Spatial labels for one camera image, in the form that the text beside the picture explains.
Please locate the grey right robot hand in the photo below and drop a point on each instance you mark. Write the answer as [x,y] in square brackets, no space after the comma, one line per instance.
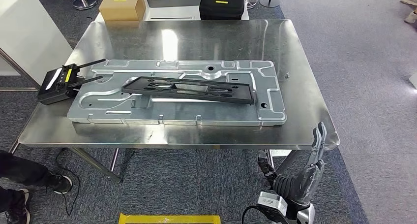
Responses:
[306,183]

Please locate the black plastic plate part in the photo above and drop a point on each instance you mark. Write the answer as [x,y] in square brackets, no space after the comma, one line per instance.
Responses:
[140,87]

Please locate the stainless steel workbench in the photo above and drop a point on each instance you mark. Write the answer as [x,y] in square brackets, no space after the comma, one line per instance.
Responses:
[195,40]

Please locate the white power strip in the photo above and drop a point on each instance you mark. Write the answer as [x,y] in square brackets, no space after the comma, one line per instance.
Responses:
[280,153]

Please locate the yellow floor tape square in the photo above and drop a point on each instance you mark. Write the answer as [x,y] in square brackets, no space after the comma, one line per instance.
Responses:
[169,219]

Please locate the white lit display plinth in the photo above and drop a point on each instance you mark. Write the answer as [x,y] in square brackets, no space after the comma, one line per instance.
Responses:
[414,80]

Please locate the black box with yellow mark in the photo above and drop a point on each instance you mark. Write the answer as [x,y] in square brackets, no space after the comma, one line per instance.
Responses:
[221,9]

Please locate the person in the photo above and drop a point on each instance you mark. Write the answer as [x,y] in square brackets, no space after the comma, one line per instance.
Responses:
[410,0]
[22,175]

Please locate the stamped sheet metal panel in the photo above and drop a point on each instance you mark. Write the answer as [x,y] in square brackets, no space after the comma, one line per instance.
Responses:
[97,115]

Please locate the brown cardboard box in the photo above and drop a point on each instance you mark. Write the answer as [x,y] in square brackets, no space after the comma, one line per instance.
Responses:
[120,7]

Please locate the black wifi router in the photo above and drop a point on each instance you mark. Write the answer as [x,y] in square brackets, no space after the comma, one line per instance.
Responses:
[53,85]

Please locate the white panel steel-leg table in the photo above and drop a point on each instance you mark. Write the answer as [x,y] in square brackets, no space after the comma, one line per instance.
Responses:
[26,30]

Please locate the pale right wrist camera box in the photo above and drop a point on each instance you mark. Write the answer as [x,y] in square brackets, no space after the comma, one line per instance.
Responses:
[272,203]

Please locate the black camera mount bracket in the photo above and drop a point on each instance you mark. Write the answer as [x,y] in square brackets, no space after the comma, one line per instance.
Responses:
[277,217]

